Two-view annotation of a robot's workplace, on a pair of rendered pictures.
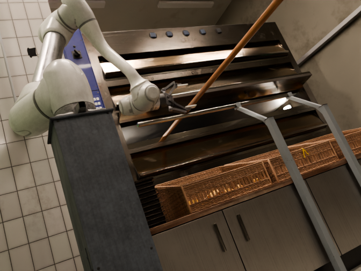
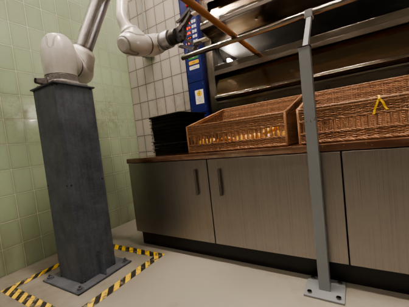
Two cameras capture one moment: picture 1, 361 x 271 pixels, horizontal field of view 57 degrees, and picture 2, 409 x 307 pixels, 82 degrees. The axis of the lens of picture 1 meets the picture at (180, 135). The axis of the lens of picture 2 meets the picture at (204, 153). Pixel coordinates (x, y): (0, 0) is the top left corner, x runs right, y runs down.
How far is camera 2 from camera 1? 1.58 m
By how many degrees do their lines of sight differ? 62
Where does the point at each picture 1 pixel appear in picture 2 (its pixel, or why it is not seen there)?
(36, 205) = (156, 111)
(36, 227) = not seen: hidden behind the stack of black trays
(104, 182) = (50, 137)
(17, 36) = not seen: outside the picture
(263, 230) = (242, 192)
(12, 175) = (145, 89)
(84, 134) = (43, 102)
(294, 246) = (274, 222)
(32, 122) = not seen: hidden behind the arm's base
